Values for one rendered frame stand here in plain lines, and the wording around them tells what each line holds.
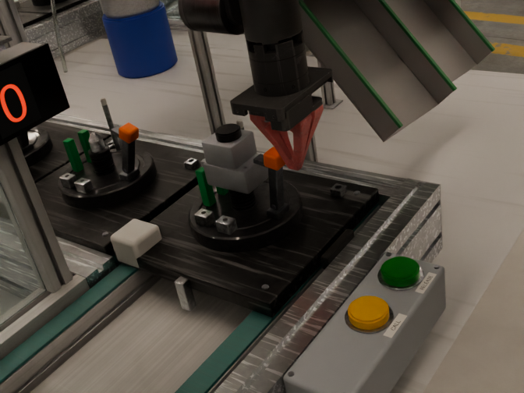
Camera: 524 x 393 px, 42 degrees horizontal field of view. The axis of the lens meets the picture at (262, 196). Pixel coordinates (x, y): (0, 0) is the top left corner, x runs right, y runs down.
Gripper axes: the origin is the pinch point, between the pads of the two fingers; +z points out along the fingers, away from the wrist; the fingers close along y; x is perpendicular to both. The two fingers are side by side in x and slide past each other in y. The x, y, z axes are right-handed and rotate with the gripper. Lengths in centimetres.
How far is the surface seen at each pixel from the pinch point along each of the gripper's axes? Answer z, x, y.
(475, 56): 6.1, 2.7, -47.4
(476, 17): 107, -107, -348
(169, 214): 9.7, -19.1, 3.0
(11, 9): 2, -115, -46
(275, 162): -0.3, -1.7, 1.1
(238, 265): 9.6, -3.7, 8.2
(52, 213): 9.8, -35.8, 9.1
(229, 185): 3.3, -8.1, 2.4
